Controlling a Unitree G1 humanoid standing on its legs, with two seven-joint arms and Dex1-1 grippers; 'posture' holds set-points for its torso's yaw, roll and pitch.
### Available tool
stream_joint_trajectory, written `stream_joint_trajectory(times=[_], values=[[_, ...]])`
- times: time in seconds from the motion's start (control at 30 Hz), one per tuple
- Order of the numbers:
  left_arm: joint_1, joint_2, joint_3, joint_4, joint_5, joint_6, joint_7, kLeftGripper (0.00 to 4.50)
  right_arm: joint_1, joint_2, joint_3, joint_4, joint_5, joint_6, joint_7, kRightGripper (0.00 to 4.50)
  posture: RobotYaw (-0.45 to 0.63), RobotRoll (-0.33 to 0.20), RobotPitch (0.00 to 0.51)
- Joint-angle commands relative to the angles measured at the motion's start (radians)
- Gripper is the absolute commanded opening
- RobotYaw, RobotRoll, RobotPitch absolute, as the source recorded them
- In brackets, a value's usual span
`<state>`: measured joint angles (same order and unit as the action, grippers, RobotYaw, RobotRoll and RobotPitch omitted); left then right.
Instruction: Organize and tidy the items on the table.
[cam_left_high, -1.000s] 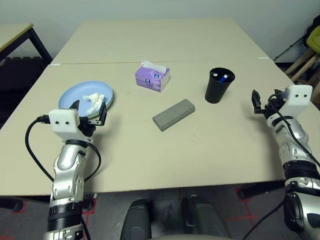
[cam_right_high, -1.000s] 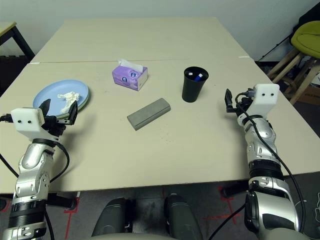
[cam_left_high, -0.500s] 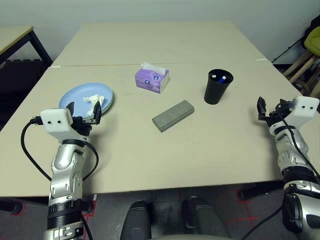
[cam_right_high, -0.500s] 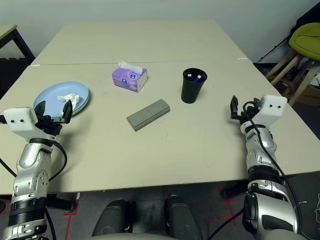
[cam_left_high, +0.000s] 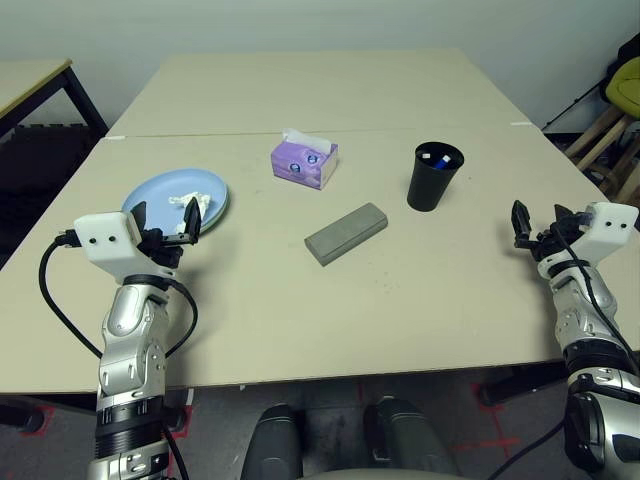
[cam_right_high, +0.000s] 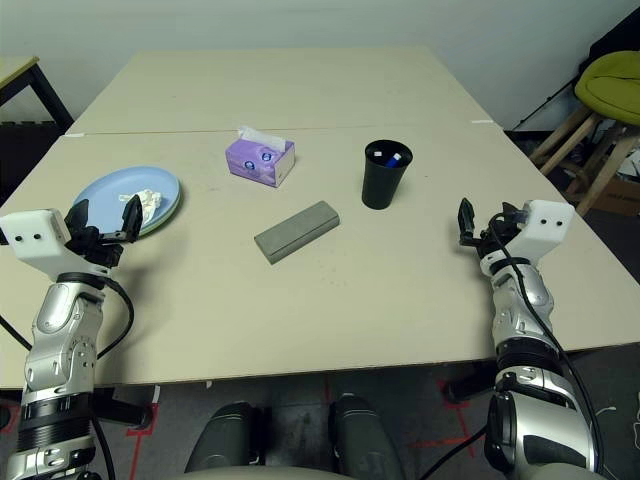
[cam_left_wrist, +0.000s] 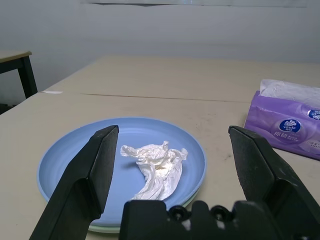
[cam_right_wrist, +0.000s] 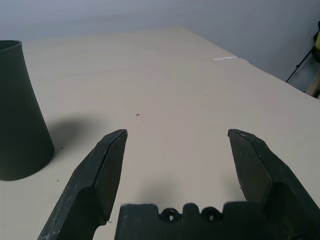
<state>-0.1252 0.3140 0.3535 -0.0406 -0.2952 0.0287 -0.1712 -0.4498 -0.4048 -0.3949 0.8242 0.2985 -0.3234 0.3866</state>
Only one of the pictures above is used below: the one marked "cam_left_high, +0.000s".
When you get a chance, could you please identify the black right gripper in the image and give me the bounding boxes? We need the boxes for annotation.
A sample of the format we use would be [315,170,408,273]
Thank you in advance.
[510,199,584,263]

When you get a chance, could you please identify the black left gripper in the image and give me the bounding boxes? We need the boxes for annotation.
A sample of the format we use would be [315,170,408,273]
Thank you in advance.
[130,196,202,269]

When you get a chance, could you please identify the white tissue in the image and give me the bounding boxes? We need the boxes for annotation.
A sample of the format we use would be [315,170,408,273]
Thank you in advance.
[168,191,214,235]

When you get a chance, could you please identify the blue plastic plate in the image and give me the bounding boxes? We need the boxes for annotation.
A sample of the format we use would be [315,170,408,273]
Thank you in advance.
[120,168,230,234]

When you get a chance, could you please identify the grey glasses case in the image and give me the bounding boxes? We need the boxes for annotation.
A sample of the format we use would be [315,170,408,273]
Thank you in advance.
[303,201,389,269]

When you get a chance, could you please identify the black plastic cup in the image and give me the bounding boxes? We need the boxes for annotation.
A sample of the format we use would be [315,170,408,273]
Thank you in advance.
[406,141,465,214]

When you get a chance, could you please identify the black tripod rod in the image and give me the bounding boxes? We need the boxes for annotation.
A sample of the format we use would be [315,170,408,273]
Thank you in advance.
[542,82,610,130]

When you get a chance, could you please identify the black foam floor mat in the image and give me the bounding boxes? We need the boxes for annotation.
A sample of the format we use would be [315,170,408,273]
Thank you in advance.
[0,122,107,266]

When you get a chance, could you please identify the purple tissue pack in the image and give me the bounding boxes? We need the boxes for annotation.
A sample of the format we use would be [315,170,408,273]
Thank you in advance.
[270,127,340,191]

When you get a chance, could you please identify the yellow round object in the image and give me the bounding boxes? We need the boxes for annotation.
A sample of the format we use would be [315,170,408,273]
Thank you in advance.
[607,58,640,121]

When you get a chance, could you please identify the side table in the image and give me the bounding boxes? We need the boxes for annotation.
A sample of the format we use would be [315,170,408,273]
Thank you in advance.
[0,58,110,142]

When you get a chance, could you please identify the grey robot left leg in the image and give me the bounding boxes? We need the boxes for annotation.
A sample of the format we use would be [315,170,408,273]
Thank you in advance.
[243,403,305,480]

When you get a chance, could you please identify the grey robot leg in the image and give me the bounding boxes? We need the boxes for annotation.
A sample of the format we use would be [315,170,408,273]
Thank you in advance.
[363,397,459,480]
[243,403,305,480]

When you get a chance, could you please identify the grey robot right leg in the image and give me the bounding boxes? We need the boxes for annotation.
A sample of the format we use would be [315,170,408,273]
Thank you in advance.
[363,397,459,480]

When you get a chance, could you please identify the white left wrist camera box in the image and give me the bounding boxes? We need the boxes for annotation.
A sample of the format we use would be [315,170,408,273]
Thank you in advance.
[73,211,144,279]

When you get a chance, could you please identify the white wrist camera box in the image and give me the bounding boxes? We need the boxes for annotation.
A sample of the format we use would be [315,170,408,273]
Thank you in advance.
[73,211,144,279]
[537,201,640,279]

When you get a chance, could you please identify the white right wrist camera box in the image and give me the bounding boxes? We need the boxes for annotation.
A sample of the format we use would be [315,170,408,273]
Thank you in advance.
[537,201,640,279]

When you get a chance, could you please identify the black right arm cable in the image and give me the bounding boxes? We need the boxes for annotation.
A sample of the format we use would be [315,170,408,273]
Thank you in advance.
[487,219,640,480]

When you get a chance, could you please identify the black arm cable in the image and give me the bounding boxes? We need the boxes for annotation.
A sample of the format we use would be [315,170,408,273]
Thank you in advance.
[487,219,640,480]
[38,232,199,480]

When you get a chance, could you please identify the wooden chair frame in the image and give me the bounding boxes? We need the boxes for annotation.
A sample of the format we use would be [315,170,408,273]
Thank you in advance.
[564,104,640,202]

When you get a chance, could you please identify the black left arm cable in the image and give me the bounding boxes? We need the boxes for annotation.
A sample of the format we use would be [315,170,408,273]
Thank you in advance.
[38,232,199,480]

